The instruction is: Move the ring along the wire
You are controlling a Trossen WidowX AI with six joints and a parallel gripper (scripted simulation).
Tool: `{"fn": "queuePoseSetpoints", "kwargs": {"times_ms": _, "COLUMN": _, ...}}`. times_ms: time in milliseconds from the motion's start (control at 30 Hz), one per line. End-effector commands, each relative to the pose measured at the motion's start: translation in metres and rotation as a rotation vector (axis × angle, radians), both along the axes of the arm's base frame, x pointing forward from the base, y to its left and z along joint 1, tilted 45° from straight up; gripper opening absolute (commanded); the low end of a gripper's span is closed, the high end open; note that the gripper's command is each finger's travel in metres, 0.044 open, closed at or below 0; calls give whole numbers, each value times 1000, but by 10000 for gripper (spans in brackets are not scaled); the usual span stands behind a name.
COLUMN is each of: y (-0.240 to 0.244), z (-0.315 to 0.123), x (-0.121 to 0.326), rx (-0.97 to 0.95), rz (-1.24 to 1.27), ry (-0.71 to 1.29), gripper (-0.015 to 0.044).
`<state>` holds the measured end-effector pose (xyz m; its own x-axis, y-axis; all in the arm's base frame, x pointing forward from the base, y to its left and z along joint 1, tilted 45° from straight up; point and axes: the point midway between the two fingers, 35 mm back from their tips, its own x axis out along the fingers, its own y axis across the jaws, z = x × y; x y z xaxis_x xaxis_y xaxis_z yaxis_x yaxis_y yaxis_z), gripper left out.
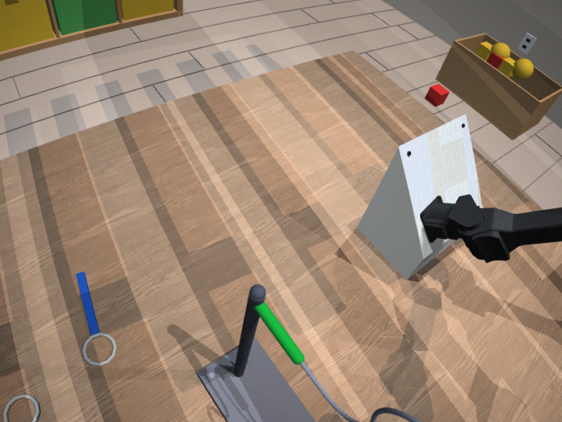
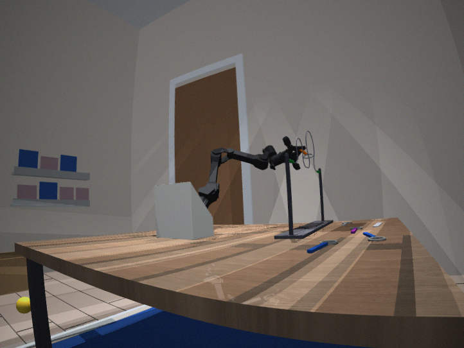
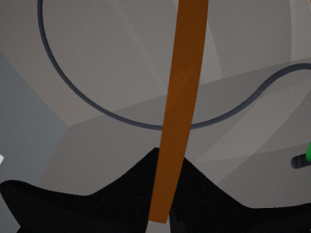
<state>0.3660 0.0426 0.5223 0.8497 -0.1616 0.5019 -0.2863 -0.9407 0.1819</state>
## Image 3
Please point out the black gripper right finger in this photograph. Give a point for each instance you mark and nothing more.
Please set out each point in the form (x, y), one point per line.
(199, 206)

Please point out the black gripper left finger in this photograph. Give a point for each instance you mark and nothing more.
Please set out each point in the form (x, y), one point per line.
(120, 207)

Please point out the orange handle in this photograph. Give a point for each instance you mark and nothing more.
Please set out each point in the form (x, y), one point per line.
(181, 99)

